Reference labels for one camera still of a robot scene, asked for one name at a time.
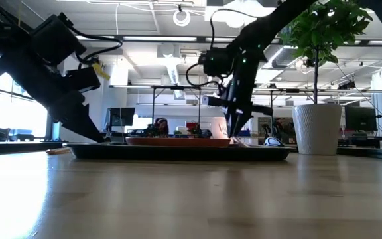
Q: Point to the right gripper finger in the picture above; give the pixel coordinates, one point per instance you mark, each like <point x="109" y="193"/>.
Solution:
<point x="231" y="123"/>
<point x="242" y="123"/>

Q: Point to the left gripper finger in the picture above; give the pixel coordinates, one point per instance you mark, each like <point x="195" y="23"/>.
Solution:
<point x="78" y="130"/>
<point x="93" y="127"/>

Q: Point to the orange plastic plate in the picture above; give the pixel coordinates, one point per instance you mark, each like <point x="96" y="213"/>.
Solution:
<point x="177" y="142"/>

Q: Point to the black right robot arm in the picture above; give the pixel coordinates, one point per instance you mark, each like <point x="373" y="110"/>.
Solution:
<point x="270" y="23"/>

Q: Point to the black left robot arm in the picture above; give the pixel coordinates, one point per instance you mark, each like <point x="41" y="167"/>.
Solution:
<point x="12" y="53"/>

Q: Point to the dark green plastic tray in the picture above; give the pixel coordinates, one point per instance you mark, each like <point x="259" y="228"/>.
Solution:
<point x="177" y="153"/>

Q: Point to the black computer monitor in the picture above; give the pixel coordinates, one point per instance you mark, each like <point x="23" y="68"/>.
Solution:
<point x="360" y="118"/>
<point x="121" y="116"/>

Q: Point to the white and black ball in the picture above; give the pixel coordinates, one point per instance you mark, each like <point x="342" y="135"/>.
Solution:
<point x="272" y="142"/>

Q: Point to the person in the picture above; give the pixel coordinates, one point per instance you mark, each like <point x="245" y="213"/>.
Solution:
<point x="161" y="127"/>

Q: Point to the white plant pot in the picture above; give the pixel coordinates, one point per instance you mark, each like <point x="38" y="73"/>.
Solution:
<point x="317" y="129"/>

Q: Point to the green leafy plant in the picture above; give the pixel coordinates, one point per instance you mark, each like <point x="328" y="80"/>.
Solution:
<point x="323" y="26"/>

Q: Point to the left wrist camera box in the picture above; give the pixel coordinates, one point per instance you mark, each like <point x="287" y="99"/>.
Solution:
<point x="83" y="80"/>

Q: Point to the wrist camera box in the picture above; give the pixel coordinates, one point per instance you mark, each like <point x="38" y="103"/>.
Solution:
<point x="217" y="62"/>
<point x="83" y="80"/>

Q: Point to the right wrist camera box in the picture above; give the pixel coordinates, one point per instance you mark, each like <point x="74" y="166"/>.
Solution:
<point x="217" y="62"/>

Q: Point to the black aluminium table frame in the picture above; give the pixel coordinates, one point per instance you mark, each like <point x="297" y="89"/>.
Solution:
<point x="370" y="153"/>

